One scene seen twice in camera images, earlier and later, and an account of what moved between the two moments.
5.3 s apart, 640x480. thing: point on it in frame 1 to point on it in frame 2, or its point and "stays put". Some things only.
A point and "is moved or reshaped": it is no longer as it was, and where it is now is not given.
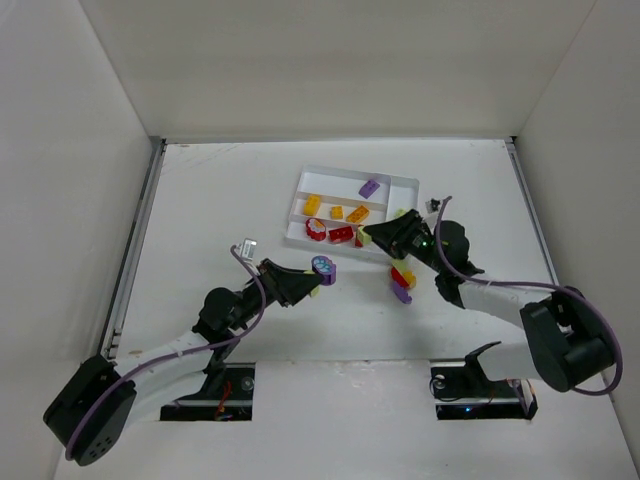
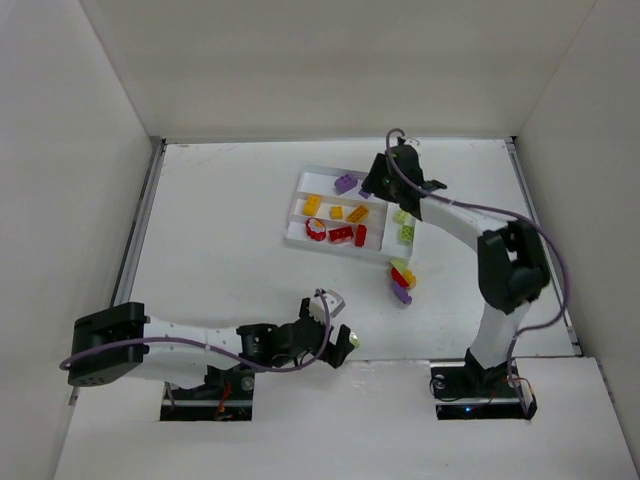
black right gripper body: (409, 236) to (378, 176)
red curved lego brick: (397, 277) stays put
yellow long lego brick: (357, 215) stays put
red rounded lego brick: (316, 229) stays put
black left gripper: (273, 282) to (322, 334)
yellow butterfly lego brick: (311, 205) stays put
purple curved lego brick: (402, 294) stays put
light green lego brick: (366, 237) is moved or reshaped
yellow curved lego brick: (411, 278) stays put
